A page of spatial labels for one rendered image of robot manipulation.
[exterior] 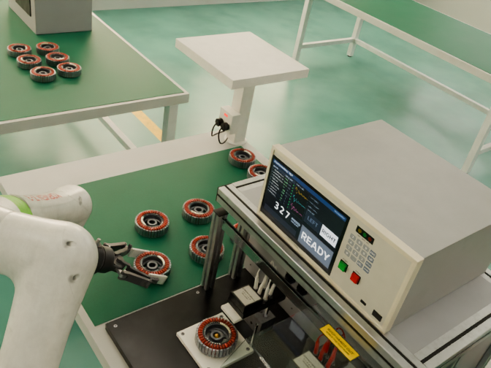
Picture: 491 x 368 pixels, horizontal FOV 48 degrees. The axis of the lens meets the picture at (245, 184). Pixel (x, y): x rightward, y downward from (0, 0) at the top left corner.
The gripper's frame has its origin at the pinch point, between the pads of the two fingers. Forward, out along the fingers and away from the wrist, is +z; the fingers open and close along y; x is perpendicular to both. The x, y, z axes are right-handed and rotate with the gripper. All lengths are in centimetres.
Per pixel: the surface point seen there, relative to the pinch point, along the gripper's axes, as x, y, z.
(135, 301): 6.4, -9.1, -7.0
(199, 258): -7.8, -2.9, 13.2
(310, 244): -42, -43, -6
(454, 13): -255, 335, 575
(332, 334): -31, -60, -5
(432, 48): -140, 123, 249
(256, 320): -11.0, -34.0, 10.4
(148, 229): -4.1, 14.4, 4.5
